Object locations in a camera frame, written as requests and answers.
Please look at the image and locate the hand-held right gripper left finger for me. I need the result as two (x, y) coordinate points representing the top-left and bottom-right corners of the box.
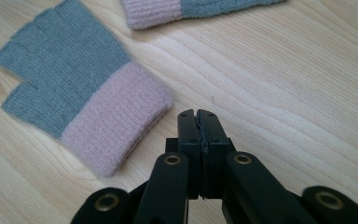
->
(166, 108), (204, 201)

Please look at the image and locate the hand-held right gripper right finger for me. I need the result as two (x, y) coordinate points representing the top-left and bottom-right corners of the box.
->
(197, 108), (236, 200)

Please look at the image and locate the grey and pink fingerless glove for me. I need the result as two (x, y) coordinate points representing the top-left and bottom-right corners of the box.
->
(119, 0), (286, 31)
(0, 0), (174, 179)

